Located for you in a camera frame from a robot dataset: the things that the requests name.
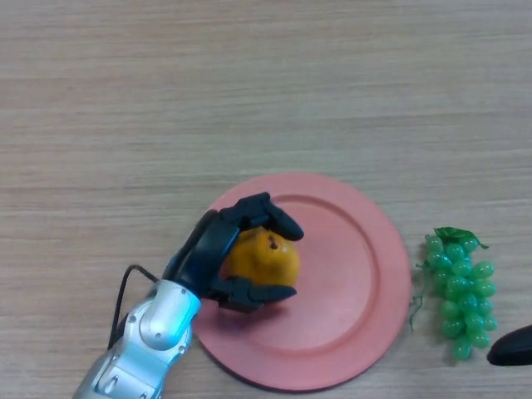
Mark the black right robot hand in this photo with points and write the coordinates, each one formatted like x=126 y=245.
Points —
x=513 y=349

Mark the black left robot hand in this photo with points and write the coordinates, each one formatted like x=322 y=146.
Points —
x=203 y=257

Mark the yellow pear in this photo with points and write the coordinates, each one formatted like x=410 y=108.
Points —
x=266 y=262

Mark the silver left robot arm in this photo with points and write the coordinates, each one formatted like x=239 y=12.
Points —
x=166 y=316

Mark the pink round plate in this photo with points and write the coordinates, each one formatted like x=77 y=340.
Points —
x=341 y=291

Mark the green grape bunch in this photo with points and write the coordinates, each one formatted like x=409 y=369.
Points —
x=461 y=287

